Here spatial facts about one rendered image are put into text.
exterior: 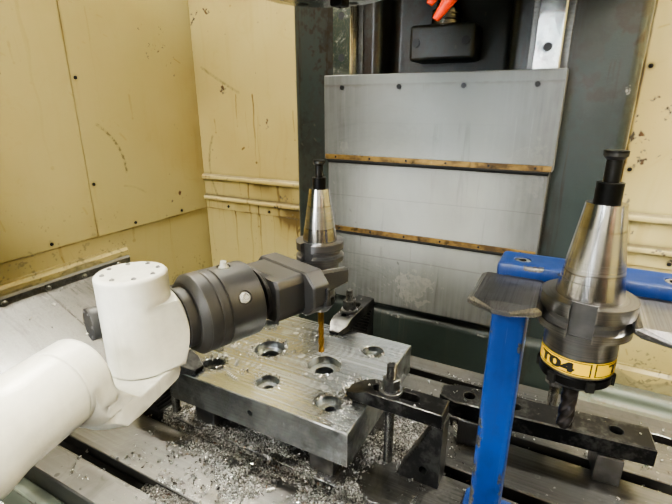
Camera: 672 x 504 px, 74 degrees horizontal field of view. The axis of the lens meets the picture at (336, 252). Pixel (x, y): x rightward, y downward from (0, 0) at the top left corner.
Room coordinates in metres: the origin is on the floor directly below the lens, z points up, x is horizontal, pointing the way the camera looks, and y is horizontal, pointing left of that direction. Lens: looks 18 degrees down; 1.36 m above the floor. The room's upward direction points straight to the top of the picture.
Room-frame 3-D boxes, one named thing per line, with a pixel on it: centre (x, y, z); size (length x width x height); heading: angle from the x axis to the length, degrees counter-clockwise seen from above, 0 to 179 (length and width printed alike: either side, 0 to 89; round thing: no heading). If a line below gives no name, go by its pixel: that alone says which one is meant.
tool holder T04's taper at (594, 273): (0.30, -0.18, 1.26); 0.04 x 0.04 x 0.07
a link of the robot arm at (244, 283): (0.49, 0.09, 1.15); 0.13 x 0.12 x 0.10; 44
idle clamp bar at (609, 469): (0.50, -0.27, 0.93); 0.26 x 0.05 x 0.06; 67
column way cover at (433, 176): (0.94, -0.19, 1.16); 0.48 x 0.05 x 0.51; 62
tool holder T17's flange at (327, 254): (0.56, 0.02, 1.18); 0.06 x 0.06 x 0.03
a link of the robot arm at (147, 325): (0.42, 0.18, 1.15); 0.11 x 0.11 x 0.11; 44
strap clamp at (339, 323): (0.72, -0.03, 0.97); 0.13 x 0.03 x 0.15; 152
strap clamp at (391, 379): (0.48, -0.08, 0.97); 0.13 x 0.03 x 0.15; 62
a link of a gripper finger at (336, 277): (0.53, 0.01, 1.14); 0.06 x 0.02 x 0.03; 134
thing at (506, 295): (0.32, -0.14, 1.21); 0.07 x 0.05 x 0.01; 152
